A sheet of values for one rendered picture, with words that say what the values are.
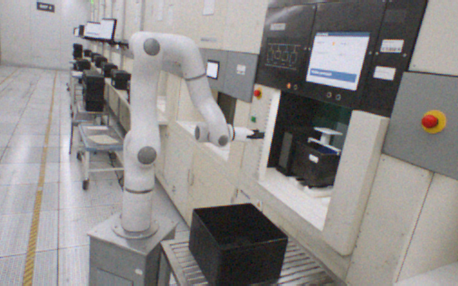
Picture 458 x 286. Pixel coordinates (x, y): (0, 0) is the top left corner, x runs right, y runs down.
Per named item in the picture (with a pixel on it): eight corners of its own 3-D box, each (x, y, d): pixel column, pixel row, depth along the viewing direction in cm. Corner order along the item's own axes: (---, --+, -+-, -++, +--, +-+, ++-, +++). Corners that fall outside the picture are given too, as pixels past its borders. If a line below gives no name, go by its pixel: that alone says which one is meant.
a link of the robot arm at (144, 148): (153, 156, 132) (163, 170, 119) (124, 157, 127) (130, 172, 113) (158, 33, 118) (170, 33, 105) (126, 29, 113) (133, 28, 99)
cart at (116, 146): (73, 158, 392) (74, 122, 380) (116, 157, 419) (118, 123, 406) (81, 191, 313) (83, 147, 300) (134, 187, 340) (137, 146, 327)
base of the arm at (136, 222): (102, 231, 127) (104, 189, 122) (129, 211, 144) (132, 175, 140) (143, 244, 122) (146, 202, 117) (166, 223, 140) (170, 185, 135)
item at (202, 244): (245, 236, 138) (251, 202, 134) (281, 278, 115) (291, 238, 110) (186, 246, 125) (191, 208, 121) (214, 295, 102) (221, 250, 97)
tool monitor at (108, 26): (97, 45, 412) (98, 17, 403) (136, 51, 437) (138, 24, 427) (100, 47, 378) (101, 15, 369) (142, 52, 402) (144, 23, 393)
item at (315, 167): (287, 176, 182) (298, 124, 174) (313, 174, 192) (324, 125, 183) (316, 194, 161) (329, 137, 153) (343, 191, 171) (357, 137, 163)
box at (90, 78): (83, 90, 468) (83, 72, 461) (103, 91, 481) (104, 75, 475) (84, 93, 443) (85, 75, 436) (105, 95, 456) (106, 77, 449)
